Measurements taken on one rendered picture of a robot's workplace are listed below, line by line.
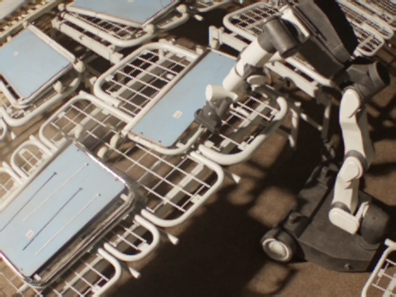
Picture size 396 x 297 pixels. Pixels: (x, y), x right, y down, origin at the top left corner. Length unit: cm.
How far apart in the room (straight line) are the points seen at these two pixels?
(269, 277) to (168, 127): 85
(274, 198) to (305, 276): 58
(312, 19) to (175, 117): 95
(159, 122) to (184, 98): 19
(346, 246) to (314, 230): 23
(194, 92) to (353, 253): 115
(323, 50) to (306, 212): 97
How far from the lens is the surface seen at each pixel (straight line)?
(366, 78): 207
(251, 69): 211
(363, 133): 231
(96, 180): 236
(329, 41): 204
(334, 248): 264
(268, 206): 298
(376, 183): 321
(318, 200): 278
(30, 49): 325
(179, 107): 266
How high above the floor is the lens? 230
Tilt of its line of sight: 45 degrees down
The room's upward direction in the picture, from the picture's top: 1 degrees counter-clockwise
